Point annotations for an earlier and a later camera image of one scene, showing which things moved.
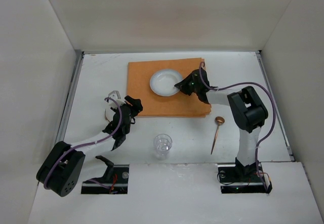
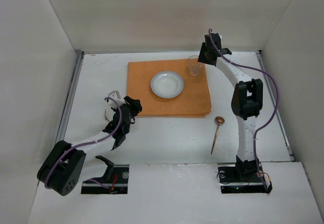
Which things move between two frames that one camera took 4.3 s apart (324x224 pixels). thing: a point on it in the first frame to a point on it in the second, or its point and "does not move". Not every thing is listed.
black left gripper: [129, 111] does not move
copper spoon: [220, 121] does not move
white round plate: [162, 82] does not move
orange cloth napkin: [181, 104] does not move
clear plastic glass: [162, 144] to [194, 64]
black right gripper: [189, 85] to [209, 55]
